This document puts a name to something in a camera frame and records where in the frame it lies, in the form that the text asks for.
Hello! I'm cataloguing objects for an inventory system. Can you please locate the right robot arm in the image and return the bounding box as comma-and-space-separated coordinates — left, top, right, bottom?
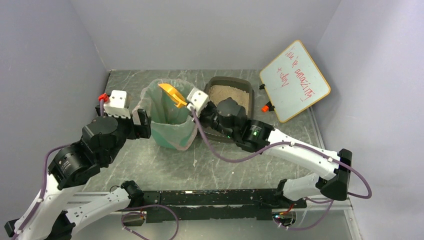
189, 98, 353, 203

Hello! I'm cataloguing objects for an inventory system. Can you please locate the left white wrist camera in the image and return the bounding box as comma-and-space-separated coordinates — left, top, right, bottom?
97, 90, 132, 119

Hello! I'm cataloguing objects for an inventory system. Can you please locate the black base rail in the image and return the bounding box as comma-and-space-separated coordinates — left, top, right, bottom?
128, 188, 307, 223

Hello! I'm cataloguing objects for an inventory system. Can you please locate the small whiteboard wooden frame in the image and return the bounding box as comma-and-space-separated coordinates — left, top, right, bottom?
259, 40, 331, 123

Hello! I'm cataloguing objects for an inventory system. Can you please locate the orange marker cap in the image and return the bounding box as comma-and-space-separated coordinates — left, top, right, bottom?
261, 105, 270, 113

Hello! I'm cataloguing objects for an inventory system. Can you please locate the aluminium frame rail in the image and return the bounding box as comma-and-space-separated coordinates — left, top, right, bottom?
308, 107, 363, 240

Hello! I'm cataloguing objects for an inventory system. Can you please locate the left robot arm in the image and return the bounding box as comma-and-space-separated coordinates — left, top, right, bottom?
4, 109, 151, 240

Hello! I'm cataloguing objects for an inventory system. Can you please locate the yellow litter scoop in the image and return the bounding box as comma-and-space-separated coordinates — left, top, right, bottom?
158, 83, 188, 109

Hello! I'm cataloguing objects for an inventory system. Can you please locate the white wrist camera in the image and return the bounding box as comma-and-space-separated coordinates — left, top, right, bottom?
97, 90, 132, 119
186, 88, 210, 117

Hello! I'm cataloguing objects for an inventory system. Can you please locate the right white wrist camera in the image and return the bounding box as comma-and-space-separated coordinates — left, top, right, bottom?
186, 88, 210, 117

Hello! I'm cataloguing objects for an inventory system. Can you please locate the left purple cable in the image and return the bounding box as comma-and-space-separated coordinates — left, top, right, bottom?
11, 144, 70, 240

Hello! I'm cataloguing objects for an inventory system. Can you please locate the green trash bin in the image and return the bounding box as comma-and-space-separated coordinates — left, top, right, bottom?
149, 82, 196, 150

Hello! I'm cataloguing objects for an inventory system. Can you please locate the clear plastic bin liner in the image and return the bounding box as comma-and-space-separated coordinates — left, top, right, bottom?
131, 78, 200, 152

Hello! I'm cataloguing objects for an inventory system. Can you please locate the dark grey litter tray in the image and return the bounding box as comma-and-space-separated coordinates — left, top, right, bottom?
198, 76, 256, 145

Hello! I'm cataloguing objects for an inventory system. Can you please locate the beige cat litter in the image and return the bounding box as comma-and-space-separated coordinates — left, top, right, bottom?
208, 85, 249, 110

